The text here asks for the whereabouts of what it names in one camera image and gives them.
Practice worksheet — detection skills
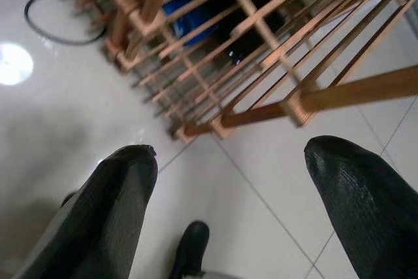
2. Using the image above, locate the blue box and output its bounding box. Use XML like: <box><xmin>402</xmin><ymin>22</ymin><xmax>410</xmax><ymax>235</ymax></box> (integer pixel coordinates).
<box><xmin>162</xmin><ymin>0</ymin><xmax>226</xmax><ymax>46</ymax></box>

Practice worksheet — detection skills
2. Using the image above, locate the black robot foot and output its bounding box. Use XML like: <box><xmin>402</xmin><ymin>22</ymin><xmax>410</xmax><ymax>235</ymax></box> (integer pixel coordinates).
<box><xmin>168</xmin><ymin>221</ymin><xmax>210</xmax><ymax>279</ymax></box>

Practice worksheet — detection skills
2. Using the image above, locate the wooden wine rack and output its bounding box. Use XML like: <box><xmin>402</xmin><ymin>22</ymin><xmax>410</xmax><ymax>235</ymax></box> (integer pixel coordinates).
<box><xmin>42</xmin><ymin>0</ymin><xmax>418</xmax><ymax>144</ymax></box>

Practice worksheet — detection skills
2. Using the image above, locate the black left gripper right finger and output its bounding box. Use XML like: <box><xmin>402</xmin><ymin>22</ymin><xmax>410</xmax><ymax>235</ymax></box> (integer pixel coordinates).
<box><xmin>303</xmin><ymin>135</ymin><xmax>418</xmax><ymax>279</ymax></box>

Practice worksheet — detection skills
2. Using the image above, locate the black power cable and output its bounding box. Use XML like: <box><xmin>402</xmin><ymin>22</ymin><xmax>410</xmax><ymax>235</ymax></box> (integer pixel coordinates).
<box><xmin>24</xmin><ymin>0</ymin><xmax>106</xmax><ymax>46</ymax></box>

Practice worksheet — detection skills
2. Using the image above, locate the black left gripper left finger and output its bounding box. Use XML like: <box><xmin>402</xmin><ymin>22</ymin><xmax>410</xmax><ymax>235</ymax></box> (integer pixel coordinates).
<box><xmin>14</xmin><ymin>144</ymin><xmax>159</xmax><ymax>279</ymax></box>

